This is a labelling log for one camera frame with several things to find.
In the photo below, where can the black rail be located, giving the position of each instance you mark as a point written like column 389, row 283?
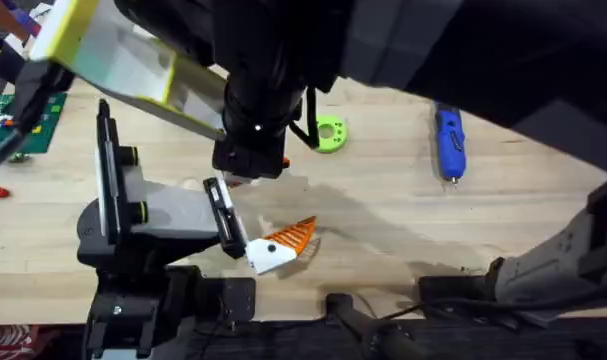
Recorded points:
column 483, row 345

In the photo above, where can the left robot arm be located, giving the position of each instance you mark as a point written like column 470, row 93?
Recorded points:
column 133, row 310

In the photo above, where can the wrist upright flat plate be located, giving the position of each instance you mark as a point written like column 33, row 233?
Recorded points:
column 108, row 175
column 123, row 60

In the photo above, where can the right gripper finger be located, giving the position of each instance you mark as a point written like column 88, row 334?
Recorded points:
column 286, row 162

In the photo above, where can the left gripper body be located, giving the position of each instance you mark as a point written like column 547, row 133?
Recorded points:
column 178, row 215

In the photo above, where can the green board with toy blocks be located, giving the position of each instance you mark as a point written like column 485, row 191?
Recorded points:
column 38, row 130

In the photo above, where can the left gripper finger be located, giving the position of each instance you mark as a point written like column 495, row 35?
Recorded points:
column 238, row 181
column 273, row 252

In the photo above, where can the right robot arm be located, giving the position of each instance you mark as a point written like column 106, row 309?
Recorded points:
column 483, row 50

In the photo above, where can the blue electric screwdriver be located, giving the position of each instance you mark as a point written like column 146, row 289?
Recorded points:
column 450, row 142

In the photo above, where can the left wrist upright flat plate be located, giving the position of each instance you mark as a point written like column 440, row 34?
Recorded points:
column 108, row 175

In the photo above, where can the right wrist upright flat plate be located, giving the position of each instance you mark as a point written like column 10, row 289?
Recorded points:
column 123, row 60

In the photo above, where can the green disc with holes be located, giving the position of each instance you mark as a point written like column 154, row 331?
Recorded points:
column 333, row 135

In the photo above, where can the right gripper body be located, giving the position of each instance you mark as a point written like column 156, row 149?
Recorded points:
column 258, row 125

